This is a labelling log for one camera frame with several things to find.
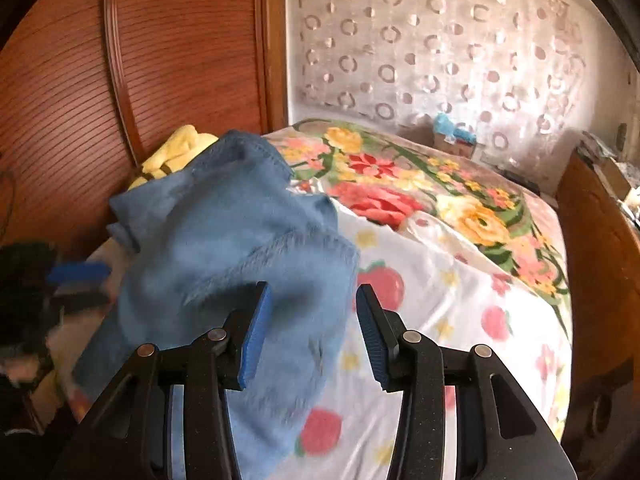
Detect blue denim jeans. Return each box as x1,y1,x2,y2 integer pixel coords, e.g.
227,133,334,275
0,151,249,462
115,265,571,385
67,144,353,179
73,131,359,479

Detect wooden side cabinet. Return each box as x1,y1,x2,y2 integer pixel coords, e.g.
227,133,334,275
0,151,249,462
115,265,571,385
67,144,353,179
556,152,639,479

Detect yellow plush pillow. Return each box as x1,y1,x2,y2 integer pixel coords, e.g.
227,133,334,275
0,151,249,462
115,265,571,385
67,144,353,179
128,125,218,190

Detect floral bed sheet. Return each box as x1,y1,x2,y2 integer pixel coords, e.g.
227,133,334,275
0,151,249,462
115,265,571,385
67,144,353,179
44,118,574,480

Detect wooden slatted headboard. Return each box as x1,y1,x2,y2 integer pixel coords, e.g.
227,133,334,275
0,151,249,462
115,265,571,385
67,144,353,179
1,0,288,256

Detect cardboard box on cabinet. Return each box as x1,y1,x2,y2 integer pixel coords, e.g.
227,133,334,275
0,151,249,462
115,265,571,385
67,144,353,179
598,157,632,200

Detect cardboard box with blue cloth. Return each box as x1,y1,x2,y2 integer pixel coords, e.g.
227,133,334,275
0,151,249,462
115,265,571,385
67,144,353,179
433,113,477,159

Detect white circle-patterned curtain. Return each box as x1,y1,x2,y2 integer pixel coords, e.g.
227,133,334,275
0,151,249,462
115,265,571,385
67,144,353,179
288,0,589,177

